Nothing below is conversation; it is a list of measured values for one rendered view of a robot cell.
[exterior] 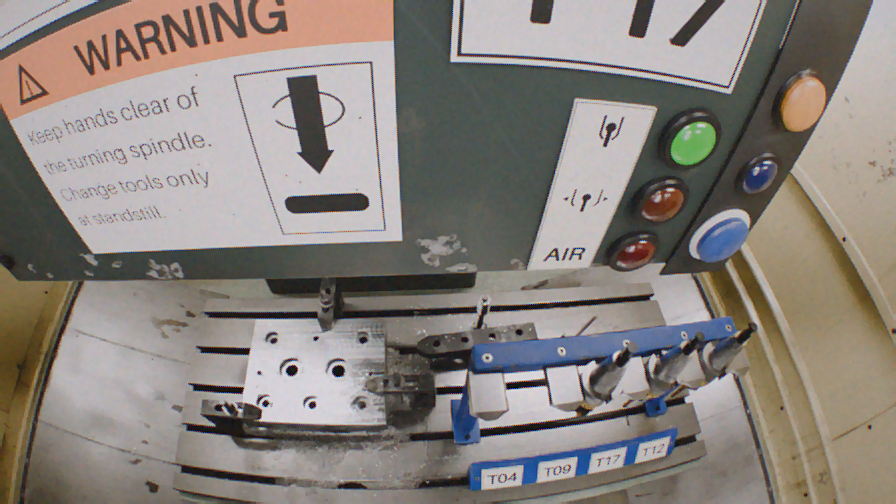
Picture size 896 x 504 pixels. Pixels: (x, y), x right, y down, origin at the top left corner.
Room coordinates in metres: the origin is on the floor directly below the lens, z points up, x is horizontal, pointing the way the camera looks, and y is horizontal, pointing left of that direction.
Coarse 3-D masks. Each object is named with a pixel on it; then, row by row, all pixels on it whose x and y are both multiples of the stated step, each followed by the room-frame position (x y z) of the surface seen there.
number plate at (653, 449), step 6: (666, 438) 0.18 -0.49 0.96; (642, 444) 0.18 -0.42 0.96; (648, 444) 0.18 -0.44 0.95; (654, 444) 0.18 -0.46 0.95; (660, 444) 0.17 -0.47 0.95; (666, 444) 0.17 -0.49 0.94; (642, 450) 0.17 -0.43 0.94; (648, 450) 0.17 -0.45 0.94; (654, 450) 0.16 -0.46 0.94; (660, 450) 0.16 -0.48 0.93; (636, 456) 0.16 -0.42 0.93; (642, 456) 0.16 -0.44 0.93; (648, 456) 0.15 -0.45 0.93; (654, 456) 0.15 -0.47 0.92; (660, 456) 0.15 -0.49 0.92; (636, 462) 0.15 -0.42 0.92
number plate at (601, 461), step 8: (624, 448) 0.17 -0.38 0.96; (592, 456) 0.16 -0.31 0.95; (600, 456) 0.16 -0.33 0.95; (608, 456) 0.16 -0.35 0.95; (616, 456) 0.16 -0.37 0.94; (592, 464) 0.15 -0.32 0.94; (600, 464) 0.15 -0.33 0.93; (608, 464) 0.14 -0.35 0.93; (616, 464) 0.14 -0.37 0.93; (592, 472) 0.13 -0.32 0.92
